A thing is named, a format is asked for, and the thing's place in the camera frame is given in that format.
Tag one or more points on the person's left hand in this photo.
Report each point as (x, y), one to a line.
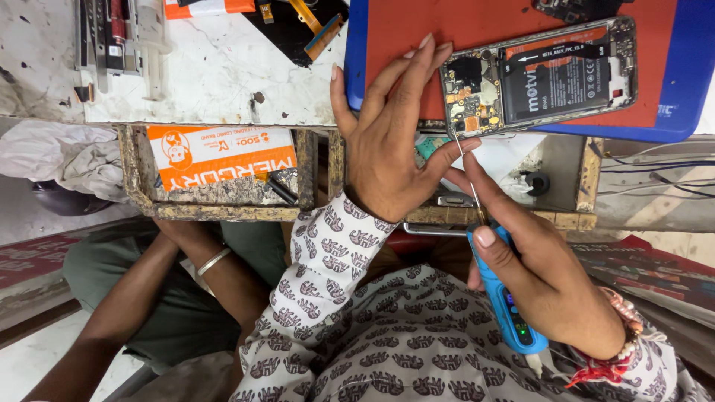
(385, 151)

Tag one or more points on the person's right hand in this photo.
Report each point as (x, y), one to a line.
(547, 279)

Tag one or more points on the blue electric screwdriver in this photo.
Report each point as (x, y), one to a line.
(505, 304)

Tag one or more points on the smartphone with black battery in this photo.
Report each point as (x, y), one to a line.
(553, 78)

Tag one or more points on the small teal circuit part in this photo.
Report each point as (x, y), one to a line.
(429, 149)

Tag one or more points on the black round knob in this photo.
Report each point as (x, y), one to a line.
(538, 183)

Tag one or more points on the stack of red printed papers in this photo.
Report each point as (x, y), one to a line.
(653, 273)

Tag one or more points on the red thread wristband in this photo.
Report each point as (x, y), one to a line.
(600, 371)

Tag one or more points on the white paper sheet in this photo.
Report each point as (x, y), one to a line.
(502, 153)

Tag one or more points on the white patterned tunic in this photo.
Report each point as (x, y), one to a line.
(424, 340)

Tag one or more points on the black display with orange flex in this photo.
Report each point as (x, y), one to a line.
(290, 33)

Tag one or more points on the red repair mat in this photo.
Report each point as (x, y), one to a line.
(480, 22)

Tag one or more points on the large orange white box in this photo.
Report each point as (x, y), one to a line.
(223, 153)

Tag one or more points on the silver bangle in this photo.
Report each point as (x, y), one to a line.
(213, 261)

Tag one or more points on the small orange white packet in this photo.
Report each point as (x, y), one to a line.
(206, 8)

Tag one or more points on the dark phone circuit board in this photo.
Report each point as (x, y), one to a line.
(581, 8)

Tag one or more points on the blue work tray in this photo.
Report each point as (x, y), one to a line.
(690, 72)

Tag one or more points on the white plastic syringe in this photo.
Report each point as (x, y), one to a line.
(152, 39)

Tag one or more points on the row of metal hand tools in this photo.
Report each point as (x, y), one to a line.
(103, 39)

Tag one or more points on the crumpled white cloth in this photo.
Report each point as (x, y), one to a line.
(67, 153)

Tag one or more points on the red printed floor mat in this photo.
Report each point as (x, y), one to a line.
(31, 259)

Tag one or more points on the small metal bracket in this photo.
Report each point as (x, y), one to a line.
(455, 200)

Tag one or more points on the worn wooden drawer frame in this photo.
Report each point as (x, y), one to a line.
(223, 211)

